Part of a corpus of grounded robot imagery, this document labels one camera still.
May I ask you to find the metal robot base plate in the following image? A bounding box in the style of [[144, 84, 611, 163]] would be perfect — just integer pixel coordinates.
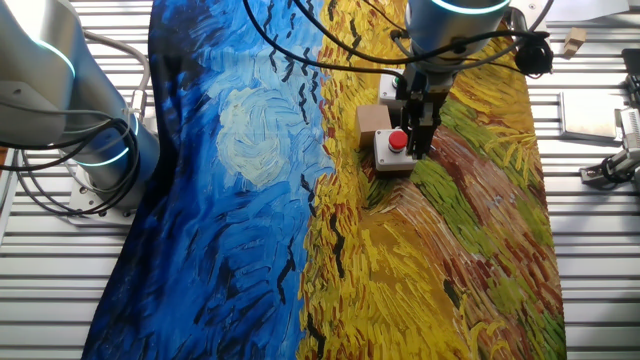
[[66, 173, 145, 222]]

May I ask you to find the red push button box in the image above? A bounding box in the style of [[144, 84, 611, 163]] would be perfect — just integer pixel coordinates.
[[373, 128, 419, 173]]

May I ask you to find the black base cable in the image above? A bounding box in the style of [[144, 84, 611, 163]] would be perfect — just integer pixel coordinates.
[[0, 114, 143, 218]]

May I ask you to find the shiny metal plate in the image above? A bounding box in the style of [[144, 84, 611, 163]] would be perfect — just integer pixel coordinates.
[[557, 90, 628, 145]]

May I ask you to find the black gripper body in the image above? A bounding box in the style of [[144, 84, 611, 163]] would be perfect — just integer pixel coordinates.
[[398, 67, 454, 124]]

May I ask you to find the coiled black cable bundle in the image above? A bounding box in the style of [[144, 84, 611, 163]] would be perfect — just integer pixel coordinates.
[[513, 32, 555, 80]]

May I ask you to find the white sheet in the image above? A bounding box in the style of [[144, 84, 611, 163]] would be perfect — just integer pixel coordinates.
[[543, 0, 632, 24]]

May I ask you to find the black device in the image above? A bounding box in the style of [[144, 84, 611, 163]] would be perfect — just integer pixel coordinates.
[[621, 47, 640, 107]]

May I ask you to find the small wooden block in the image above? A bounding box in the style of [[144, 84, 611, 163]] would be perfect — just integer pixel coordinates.
[[563, 26, 588, 60], [355, 103, 394, 150]]

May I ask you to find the thick black cable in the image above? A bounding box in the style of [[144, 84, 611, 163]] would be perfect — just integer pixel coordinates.
[[241, 0, 416, 81], [292, 0, 551, 67]]

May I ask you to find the grey base cable with connector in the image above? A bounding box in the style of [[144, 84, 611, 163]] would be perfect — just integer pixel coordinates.
[[81, 28, 153, 125]]

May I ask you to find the green push button box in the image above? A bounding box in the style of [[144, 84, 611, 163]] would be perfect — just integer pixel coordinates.
[[377, 73, 407, 109]]

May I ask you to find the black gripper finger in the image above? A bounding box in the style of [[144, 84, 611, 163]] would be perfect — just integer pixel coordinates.
[[402, 112, 420, 151], [414, 113, 438, 162]]

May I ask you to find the small silver camera on clamp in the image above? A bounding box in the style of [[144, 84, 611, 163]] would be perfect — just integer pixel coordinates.
[[578, 106, 640, 192]]

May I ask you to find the painted wheat field cloth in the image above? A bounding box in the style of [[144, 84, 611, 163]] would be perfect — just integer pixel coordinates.
[[81, 0, 569, 360]]

